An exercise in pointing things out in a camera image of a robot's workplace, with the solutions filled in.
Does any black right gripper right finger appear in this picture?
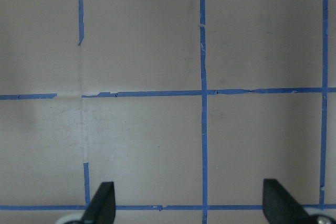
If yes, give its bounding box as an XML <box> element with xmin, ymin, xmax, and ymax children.
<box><xmin>262</xmin><ymin>179</ymin><xmax>318</xmax><ymax>224</ymax></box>

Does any brown paper table mat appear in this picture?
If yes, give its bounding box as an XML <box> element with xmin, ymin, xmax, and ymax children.
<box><xmin>1</xmin><ymin>0</ymin><xmax>335</xmax><ymax>223</ymax></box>

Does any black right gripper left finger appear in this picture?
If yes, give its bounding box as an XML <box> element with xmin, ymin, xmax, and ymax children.
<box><xmin>79</xmin><ymin>182</ymin><xmax>116</xmax><ymax>224</ymax></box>

